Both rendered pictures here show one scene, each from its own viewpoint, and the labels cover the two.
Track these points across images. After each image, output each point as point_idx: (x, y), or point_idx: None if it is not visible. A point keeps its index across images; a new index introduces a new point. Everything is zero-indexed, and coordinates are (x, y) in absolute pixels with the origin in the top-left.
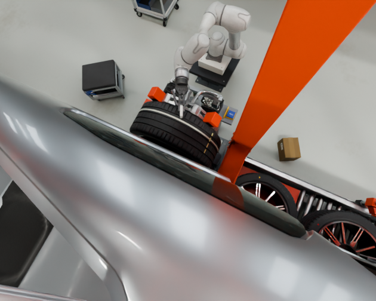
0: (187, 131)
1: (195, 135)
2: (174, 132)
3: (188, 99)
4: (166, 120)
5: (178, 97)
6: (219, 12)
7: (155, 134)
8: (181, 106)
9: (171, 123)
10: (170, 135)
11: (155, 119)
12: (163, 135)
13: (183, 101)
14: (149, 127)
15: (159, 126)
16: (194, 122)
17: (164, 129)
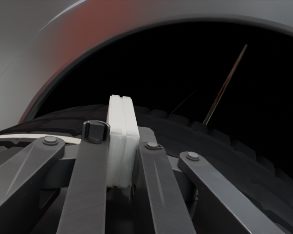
0: (71, 124)
1: (21, 126)
2: (148, 122)
3: (0, 177)
4: (216, 168)
5: (182, 208)
6: None
7: (241, 142)
8: (128, 128)
9: (175, 147)
10: (163, 118)
11: (287, 205)
12: (202, 126)
13: (94, 165)
14: (289, 183)
15: (240, 160)
16: None
17: (206, 139)
